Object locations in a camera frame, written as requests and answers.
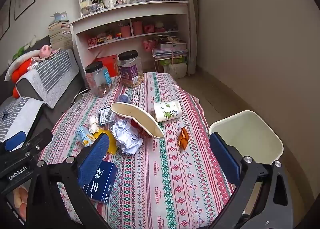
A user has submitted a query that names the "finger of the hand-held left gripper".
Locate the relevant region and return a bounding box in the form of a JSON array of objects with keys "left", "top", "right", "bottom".
[
  {"left": 0, "top": 131, "right": 27, "bottom": 153},
  {"left": 23, "top": 129, "right": 53, "bottom": 157}
]

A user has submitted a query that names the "white paper cup green print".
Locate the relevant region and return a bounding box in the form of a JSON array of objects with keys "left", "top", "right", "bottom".
[{"left": 153, "top": 101, "right": 181, "bottom": 123}]

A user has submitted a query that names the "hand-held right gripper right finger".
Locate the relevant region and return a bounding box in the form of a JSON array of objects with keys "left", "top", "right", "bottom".
[{"left": 208, "top": 132, "right": 294, "bottom": 229}]

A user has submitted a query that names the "orange and white plush toy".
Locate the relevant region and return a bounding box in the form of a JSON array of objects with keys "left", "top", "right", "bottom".
[{"left": 4, "top": 56, "right": 40, "bottom": 99}]

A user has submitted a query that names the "white bag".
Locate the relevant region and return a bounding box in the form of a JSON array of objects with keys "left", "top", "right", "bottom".
[{"left": 168, "top": 63, "right": 188, "bottom": 78}]

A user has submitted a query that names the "dark blue carton box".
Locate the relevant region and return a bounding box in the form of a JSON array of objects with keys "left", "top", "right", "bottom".
[{"left": 82, "top": 160, "right": 119, "bottom": 204}]

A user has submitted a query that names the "green pack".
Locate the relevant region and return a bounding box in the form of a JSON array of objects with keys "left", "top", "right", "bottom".
[{"left": 160, "top": 58, "right": 188, "bottom": 66}]

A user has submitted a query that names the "person's left hand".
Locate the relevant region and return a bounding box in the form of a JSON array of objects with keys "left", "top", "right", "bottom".
[{"left": 12, "top": 186, "right": 28, "bottom": 221}]

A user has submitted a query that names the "patterned striped tablecloth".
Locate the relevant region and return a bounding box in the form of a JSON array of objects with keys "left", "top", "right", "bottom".
[{"left": 37, "top": 72, "right": 235, "bottom": 229}]

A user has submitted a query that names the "yellow wrapper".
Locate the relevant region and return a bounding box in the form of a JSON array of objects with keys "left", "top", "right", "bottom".
[{"left": 94, "top": 129, "right": 118, "bottom": 155}]

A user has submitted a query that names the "clear plastic bottle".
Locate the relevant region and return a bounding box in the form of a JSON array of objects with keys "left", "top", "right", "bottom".
[{"left": 104, "top": 93, "right": 130, "bottom": 131}]

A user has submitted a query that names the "white tissue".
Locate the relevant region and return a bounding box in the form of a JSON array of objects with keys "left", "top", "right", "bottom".
[{"left": 86, "top": 116, "right": 100, "bottom": 134}]

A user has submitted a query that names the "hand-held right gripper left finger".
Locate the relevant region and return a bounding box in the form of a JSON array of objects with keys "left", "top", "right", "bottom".
[{"left": 26, "top": 133, "right": 112, "bottom": 229}]

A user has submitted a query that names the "clear jar purple label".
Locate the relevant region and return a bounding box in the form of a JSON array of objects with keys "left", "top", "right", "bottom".
[{"left": 117, "top": 50, "right": 145, "bottom": 88}]

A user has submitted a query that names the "light blue tissue box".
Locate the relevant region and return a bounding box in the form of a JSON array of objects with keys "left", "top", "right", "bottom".
[{"left": 51, "top": 12, "right": 69, "bottom": 22}]

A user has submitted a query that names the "white plastic bin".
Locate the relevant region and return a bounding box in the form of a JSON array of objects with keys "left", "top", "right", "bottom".
[{"left": 208, "top": 110, "right": 284, "bottom": 166}]

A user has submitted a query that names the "orange peel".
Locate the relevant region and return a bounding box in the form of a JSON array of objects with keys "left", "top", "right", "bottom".
[{"left": 177, "top": 127, "right": 190, "bottom": 150}]

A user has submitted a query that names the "crumpled white paper ball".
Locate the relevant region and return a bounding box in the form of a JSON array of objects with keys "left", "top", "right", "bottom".
[{"left": 112, "top": 119, "right": 144, "bottom": 155}]

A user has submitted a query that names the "grey striped seat cover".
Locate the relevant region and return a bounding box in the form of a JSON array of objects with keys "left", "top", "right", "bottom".
[{"left": 0, "top": 96, "right": 47, "bottom": 145}]

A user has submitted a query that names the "pink pig plush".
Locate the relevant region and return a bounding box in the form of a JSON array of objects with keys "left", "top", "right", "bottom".
[{"left": 39, "top": 45, "right": 53, "bottom": 58}]

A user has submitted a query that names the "dark grey sofa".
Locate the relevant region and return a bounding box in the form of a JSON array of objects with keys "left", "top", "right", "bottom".
[{"left": 0, "top": 36, "right": 85, "bottom": 145}]

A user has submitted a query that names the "clear storage box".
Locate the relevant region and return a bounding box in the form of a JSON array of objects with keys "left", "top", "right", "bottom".
[{"left": 80, "top": 3, "right": 104, "bottom": 16}]

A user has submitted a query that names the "clear jar blue label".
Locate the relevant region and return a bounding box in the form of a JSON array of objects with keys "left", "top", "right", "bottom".
[{"left": 84, "top": 61, "right": 113, "bottom": 98}]

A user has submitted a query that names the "pile of papers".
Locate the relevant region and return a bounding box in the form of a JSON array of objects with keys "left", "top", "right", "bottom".
[{"left": 152, "top": 35, "right": 188, "bottom": 59}]

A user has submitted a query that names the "pink pot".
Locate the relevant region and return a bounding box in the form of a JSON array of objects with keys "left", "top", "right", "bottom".
[
  {"left": 132, "top": 21, "right": 143, "bottom": 36},
  {"left": 119, "top": 25, "right": 131, "bottom": 38}
]

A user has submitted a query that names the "small light blue carton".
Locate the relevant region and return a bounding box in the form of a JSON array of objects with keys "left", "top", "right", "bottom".
[{"left": 75, "top": 125, "right": 97, "bottom": 147}]

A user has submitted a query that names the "red box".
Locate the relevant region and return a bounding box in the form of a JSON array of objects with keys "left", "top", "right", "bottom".
[{"left": 94, "top": 54, "right": 121, "bottom": 78}]

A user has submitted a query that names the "white cable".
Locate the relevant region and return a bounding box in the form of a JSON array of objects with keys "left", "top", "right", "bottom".
[{"left": 70, "top": 88, "right": 90, "bottom": 107}]

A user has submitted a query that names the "green and white plush toy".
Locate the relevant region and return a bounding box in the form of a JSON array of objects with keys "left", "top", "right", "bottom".
[{"left": 12, "top": 36, "right": 38, "bottom": 60}]

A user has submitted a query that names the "white bookshelf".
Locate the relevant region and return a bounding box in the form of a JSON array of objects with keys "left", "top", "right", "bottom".
[{"left": 70, "top": 0, "right": 197, "bottom": 77}]

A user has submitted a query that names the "grey striped armrest cover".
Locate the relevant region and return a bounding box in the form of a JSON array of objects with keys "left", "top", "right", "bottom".
[{"left": 15, "top": 49, "right": 80, "bottom": 109}]

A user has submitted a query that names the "crushed cream paper bowl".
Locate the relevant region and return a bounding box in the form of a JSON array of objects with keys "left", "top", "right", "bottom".
[{"left": 110, "top": 102, "right": 165, "bottom": 140}]

